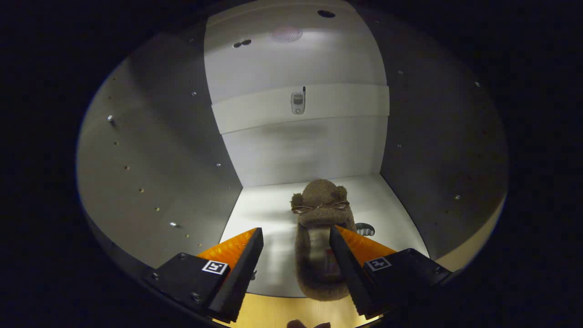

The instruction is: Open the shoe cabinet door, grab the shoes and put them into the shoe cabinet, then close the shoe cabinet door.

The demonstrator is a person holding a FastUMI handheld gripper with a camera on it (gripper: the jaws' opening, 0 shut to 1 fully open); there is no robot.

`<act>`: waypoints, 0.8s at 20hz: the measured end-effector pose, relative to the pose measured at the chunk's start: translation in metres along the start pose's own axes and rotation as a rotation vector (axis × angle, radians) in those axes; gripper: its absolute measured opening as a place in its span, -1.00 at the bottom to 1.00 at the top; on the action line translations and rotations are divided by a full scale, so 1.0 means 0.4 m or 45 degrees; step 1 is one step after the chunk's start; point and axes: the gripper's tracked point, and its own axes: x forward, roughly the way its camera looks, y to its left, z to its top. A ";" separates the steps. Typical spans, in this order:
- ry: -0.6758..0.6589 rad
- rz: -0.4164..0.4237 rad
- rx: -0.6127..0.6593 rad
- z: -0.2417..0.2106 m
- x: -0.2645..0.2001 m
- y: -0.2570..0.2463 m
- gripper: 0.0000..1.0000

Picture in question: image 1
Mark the brown plush shoe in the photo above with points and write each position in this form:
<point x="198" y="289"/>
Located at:
<point x="319" y="200"/>

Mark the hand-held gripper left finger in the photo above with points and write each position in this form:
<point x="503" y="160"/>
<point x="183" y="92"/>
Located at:
<point x="239" y="273"/>

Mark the grey shoe cabinet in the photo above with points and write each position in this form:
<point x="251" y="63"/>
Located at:
<point x="159" y="136"/>

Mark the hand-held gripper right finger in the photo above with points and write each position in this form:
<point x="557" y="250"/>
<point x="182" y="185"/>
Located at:
<point x="350" y="269"/>

